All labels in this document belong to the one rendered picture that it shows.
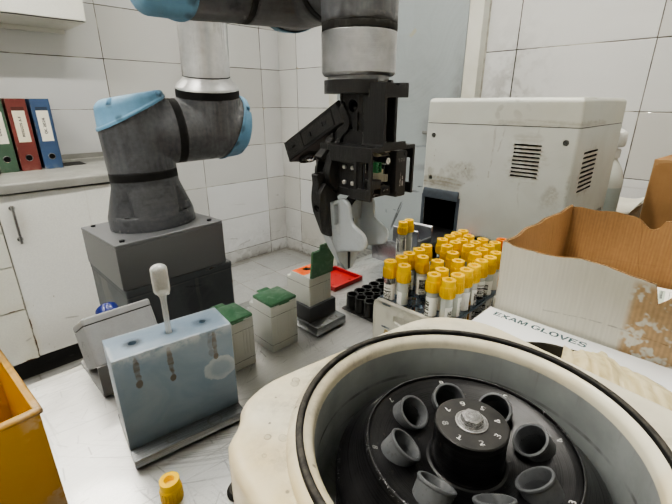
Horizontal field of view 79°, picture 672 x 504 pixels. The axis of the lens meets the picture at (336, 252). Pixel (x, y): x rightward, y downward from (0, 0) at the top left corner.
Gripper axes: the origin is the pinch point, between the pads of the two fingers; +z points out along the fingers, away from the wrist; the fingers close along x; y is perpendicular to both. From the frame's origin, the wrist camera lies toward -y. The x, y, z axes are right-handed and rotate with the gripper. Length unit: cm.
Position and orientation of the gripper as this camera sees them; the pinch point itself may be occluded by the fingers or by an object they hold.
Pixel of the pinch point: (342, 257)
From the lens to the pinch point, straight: 49.9
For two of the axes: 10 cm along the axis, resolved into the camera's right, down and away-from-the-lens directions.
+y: 7.0, 2.5, -6.7
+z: 0.0, 9.4, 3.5
